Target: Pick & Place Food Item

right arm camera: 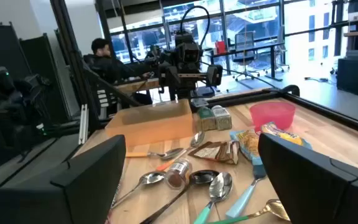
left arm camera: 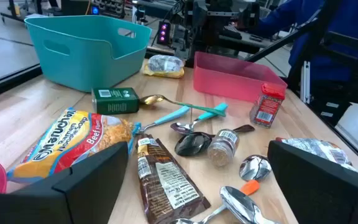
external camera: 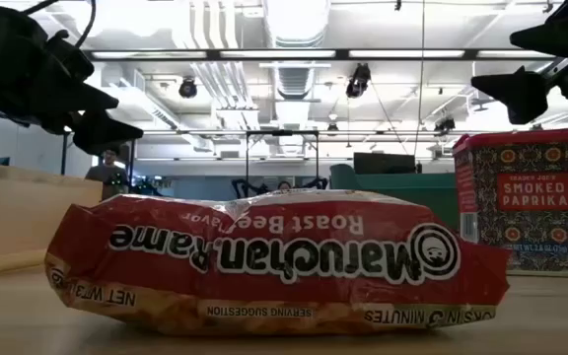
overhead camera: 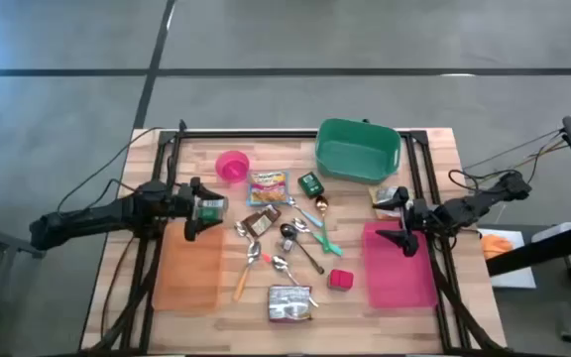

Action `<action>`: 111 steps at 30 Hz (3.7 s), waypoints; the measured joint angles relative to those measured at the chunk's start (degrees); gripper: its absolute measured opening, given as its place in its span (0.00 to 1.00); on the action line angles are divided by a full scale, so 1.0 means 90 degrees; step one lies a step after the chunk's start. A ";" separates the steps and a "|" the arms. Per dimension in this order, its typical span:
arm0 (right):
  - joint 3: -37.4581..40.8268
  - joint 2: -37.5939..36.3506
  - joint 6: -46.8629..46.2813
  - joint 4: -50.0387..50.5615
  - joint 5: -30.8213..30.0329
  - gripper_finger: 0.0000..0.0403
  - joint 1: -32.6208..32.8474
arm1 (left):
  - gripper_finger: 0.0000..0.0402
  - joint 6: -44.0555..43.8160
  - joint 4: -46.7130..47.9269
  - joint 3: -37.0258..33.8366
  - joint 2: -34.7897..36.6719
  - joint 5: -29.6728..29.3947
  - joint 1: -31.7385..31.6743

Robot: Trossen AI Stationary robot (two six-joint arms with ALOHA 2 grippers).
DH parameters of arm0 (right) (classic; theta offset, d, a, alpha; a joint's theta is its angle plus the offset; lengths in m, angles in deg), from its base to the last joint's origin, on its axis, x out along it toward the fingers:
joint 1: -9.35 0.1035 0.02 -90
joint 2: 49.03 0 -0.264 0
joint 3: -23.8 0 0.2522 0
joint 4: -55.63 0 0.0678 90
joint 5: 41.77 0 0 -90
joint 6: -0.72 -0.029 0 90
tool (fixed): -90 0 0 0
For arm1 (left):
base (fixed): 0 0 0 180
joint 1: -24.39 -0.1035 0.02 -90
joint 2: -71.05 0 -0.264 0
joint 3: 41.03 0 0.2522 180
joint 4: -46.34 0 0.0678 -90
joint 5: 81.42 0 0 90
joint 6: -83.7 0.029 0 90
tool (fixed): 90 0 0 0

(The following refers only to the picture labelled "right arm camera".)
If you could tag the plain silver spoon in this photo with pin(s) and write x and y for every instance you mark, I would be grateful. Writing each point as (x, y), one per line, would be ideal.
(149, 178)

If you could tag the glass jar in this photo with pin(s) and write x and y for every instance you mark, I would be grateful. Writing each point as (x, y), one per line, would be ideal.
(222, 118)

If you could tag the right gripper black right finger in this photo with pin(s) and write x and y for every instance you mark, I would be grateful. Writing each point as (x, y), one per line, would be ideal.
(306, 186)

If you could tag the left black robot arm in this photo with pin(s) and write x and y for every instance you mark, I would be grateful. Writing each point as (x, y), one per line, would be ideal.
(182, 93)

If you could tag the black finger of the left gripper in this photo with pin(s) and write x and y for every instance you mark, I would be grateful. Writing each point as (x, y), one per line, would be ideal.
(194, 81)
(181, 81)

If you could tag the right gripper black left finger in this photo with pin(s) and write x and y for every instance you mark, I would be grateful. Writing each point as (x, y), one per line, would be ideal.
(89, 186)

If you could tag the black spoon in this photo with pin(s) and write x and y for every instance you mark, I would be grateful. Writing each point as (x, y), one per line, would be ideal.
(202, 177)

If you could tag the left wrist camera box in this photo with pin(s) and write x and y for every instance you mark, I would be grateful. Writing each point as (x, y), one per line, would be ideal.
(187, 49)

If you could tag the person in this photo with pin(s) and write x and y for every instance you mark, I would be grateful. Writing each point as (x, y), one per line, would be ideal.
(104, 65)

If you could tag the orange translucent plastic tray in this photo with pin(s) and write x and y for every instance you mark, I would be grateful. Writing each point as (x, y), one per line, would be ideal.
(151, 124)

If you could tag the black computer tower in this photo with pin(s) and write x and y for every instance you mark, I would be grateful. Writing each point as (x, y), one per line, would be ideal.
(356, 74)

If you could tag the yellow ramen noodle packet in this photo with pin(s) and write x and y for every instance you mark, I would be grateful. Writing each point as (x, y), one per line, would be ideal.
(283, 134)

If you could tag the red container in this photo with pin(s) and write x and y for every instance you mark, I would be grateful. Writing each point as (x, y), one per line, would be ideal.
(220, 47)

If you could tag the black robot equipment green light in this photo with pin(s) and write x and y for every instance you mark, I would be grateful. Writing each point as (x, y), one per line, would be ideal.
(11, 102)

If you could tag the black desk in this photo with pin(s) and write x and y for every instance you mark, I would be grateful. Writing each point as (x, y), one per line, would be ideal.
(272, 63)

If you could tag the wooden desk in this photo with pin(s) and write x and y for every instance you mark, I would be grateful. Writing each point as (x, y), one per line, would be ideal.
(135, 84)

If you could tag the pink plastic bowl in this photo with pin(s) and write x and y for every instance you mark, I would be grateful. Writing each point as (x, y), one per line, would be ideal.
(272, 113)

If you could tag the silver aluminium extrusion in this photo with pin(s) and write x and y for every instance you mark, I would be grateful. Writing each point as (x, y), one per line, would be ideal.
(83, 124)

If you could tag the brown foil snack packet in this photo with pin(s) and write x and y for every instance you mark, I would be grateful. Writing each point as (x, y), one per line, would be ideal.
(216, 152)

